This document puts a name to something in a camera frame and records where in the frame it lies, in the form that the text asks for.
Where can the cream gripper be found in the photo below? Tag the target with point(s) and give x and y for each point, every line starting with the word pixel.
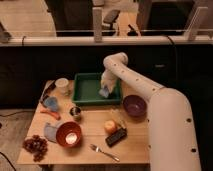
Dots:
pixel 108 80

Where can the blue sponge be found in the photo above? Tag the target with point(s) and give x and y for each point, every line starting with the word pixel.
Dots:
pixel 104 92

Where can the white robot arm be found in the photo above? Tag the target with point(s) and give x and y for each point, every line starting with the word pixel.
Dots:
pixel 171 130

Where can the green plastic tray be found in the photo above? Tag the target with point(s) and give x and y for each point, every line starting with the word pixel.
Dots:
pixel 86 91

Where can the yellow banana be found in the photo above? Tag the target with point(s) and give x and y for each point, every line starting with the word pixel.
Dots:
pixel 118 118

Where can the purple bowl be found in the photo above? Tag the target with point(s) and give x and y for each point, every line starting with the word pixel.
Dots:
pixel 134 105

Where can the metal cup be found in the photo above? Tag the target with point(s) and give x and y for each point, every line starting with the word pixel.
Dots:
pixel 76 113

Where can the orange fruit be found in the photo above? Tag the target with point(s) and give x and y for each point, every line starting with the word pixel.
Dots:
pixel 110 126

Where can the white cup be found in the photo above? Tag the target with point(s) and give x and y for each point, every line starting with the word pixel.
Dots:
pixel 62 84

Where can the black rectangular block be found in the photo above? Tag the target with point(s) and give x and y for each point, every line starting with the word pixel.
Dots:
pixel 116 137

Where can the blue small cup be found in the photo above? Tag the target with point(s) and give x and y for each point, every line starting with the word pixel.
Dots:
pixel 51 103

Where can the black office chair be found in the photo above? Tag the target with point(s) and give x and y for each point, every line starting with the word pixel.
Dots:
pixel 108 22

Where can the red bowl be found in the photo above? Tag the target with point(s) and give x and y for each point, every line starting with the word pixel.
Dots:
pixel 68 134

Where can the silver fork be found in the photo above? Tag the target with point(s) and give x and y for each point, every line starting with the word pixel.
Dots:
pixel 97 149

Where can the orange carrot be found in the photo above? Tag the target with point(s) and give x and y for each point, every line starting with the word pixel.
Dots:
pixel 53 114

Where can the wooden table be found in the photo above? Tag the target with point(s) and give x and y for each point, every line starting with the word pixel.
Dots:
pixel 131 151

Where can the blue cloth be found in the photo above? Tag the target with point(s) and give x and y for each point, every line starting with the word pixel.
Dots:
pixel 50 131

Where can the bunch of dark grapes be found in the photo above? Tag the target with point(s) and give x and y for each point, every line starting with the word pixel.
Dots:
pixel 37 146

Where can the white horizontal rail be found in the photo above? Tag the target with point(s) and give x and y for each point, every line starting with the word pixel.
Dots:
pixel 106 41

